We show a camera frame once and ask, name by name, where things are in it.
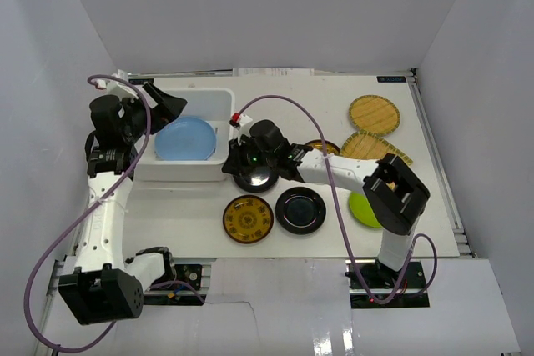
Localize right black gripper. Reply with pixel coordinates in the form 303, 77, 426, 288
222, 134, 276, 178

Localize black plate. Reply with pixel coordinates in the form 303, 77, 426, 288
233, 167, 279, 193
275, 187, 327, 236

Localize blue plate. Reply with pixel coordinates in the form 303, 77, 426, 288
154, 116, 216, 162

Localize white plastic bin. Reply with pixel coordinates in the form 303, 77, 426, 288
134, 88, 234, 183

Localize yellow patterned plate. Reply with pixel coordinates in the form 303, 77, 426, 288
305, 139, 340, 155
222, 195, 275, 244

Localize round bamboo mat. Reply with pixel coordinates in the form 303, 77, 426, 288
340, 130, 413, 166
348, 94, 401, 137

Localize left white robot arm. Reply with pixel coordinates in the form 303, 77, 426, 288
58, 83, 187, 325

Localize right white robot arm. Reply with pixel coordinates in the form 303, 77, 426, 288
222, 114, 431, 288

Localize papers at back edge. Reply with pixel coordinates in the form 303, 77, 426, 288
233, 68, 315, 77

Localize green plate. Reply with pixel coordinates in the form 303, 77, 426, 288
349, 192, 382, 229

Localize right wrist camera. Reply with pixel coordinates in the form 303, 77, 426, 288
229, 113, 254, 141

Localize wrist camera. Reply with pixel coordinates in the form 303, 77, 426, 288
229, 113, 254, 141
93, 78, 139, 99

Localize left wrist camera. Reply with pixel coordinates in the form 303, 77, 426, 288
93, 78, 139, 99

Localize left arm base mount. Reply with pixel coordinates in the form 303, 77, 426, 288
144, 263, 211, 307

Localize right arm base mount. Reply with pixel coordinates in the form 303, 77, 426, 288
345, 260, 431, 310

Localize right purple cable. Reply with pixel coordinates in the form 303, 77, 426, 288
241, 94, 438, 305

